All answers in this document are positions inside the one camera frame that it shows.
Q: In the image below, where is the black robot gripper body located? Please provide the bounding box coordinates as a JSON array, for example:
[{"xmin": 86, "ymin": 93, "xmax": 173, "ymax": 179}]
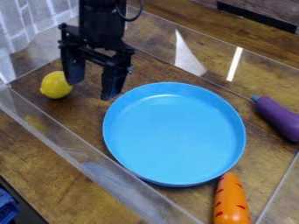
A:
[{"xmin": 59, "ymin": 0, "xmax": 137, "ymax": 68}]

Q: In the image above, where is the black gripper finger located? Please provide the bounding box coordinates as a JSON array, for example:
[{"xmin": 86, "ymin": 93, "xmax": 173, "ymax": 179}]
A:
[
  {"xmin": 61, "ymin": 46, "xmax": 86, "ymax": 85},
  {"xmin": 101, "ymin": 65, "xmax": 134, "ymax": 101}
]

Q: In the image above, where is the yellow lemon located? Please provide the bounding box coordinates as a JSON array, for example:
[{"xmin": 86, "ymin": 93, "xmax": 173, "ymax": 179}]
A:
[{"xmin": 41, "ymin": 71, "xmax": 73, "ymax": 99}]

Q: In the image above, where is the blue round tray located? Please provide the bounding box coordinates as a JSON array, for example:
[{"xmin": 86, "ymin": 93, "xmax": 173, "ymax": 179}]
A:
[{"xmin": 103, "ymin": 82, "xmax": 247, "ymax": 187}]

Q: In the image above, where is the purple toy eggplant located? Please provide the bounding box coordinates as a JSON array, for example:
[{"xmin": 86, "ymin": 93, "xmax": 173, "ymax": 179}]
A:
[{"xmin": 251, "ymin": 95, "xmax": 299, "ymax": 143}]

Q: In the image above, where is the blue plastic object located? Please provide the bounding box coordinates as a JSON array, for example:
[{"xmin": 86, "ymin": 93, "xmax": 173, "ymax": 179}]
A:
[{"xmin": 0, "ymin": 188, "xmax": 19, "ymax": 224}]

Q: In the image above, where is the orange toy carrot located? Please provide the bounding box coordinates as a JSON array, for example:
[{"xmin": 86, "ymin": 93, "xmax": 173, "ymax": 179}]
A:
[{"xmin": 214, "ymin": 171, "xmax": 251, "ymax": 224}]

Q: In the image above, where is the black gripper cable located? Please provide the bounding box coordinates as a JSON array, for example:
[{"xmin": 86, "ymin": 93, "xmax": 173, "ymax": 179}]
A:
[{"xmin": 115, "ymin": 0, "xmax": 146, "ymax": 23}]

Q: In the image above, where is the clear acrylic enclosure wall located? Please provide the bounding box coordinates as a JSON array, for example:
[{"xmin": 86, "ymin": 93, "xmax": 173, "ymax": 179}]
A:
[{"xmin": 0, "ymin": 0, "xmax": 299, "ymax": 224}]

